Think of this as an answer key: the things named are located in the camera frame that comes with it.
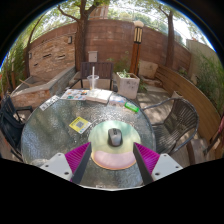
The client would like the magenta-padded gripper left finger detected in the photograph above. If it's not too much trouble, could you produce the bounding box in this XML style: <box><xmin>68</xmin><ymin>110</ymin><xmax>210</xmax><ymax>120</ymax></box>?
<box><xmin>39</xmin><ymin>142</ymin><xmax>93</xmax><ymax>185</ymax></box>

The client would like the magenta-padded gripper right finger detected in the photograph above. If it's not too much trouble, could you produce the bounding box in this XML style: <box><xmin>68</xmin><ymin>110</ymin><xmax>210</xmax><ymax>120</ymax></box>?
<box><xmin>133</xmin><ymin>142</ymin><xmax>184</xmax><ymax>185</ymax></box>

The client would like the dark grey computer mouse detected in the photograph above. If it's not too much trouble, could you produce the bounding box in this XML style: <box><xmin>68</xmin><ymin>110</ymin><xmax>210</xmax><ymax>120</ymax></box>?
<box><xmin>107</xmin><ymin>127</ymin><xmax>124</xmax><ymax>148</ymax></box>

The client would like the round green pink mouse pad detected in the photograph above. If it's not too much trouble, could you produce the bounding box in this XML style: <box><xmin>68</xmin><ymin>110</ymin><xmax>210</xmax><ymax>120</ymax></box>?
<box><xmin>88</xmin><ymin>119</ymin><xmax>142</xmax><ymax>171</ymax></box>

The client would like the yellow printed card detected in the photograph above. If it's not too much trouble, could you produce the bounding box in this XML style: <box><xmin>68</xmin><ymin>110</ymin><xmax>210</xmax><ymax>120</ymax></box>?
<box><xmin>68</xmin><ymin>116</ymin><xmax>92</xmax><ymax>135</ymax></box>

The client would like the brown wicker chair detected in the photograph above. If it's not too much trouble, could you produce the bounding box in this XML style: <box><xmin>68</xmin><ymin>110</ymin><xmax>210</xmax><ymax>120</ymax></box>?
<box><xmin>142</xmin><ymin>97</ymin><xmax>200</xmax><ymax>157</ymax></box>

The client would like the small green lighter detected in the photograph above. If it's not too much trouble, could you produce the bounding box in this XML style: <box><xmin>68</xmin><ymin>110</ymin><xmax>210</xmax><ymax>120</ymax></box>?
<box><xmin>124</xmin><ymin>101</ymin><xmax>141</xmax><ymax>114</ymax></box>

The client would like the white license plate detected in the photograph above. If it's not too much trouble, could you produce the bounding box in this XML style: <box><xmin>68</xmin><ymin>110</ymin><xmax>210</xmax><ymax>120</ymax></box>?
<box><xmin>39</xmin><ymin>94</ymin><xmax>61</xmax><ymax>111</ymax></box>

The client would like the open white booklet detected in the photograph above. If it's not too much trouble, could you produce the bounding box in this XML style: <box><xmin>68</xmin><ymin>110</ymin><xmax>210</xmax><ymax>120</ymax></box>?
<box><xmin>85</xmin><ymin>88</ymin><xmax>114</xmax><ymax>105</ymax></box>

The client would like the clear plastic cup with straw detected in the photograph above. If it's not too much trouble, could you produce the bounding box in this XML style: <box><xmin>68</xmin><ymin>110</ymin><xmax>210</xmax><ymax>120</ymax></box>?
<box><xmin>87</xmin><ymin>66</ymin><xmax>100</xmax><ymax>91</ymax></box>

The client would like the beige stone block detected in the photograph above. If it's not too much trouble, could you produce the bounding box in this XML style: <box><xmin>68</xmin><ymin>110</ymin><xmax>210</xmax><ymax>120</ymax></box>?
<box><xmin>68</xmin><ymin>70</ymin><xmax>83</xmax><ymax>90</ymax></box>

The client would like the curved wooden bench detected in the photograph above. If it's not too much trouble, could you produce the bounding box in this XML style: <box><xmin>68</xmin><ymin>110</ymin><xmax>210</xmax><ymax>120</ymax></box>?
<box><xmin>154</xmin><ymin>64</ymin><xmax>224</xmax><ymax>144</ymax></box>

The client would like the stone brick raised planter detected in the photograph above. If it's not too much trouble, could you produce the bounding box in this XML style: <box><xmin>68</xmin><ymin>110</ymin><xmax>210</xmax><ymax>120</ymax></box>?
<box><xmin>9</xmin><ymin>64</ymin><xmax>77</xmax><ymax>108</ymax></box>

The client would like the dark wooden slatted chair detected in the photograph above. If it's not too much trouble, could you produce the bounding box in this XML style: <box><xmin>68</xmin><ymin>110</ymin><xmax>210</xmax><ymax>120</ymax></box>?
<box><xmin>71</xmin><ymin>61</ymin><xmax>115</xmax><ymax>91</ymax></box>

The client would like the large tree trunk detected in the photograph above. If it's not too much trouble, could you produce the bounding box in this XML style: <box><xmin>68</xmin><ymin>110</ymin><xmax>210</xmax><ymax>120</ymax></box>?
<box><xmin>57</xmin><ymin>0</ymin><xmax>111</xmax><ymax>73</ymax></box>

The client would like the slim tree trunk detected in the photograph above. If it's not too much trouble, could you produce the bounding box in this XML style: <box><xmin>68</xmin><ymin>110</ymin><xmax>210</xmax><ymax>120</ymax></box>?
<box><xmin>159</xmin><ymin>6</ymin><xmax>177</xmax><ymax>70</ymax></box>

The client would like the grey electrical wall box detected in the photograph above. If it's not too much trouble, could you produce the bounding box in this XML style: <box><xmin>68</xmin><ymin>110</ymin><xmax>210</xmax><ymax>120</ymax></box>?
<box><xmin>87</xmin><ymin>50</ymin><xmax>99</xmax><ymax>63</ymax></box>

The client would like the wooden garden lamp post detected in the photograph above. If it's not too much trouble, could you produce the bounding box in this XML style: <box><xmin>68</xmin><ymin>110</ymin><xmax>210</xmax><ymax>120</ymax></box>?
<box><xmin>129</xmin><ymin>20</ymin><xmax>145</xmax><ymax>76</ymax></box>

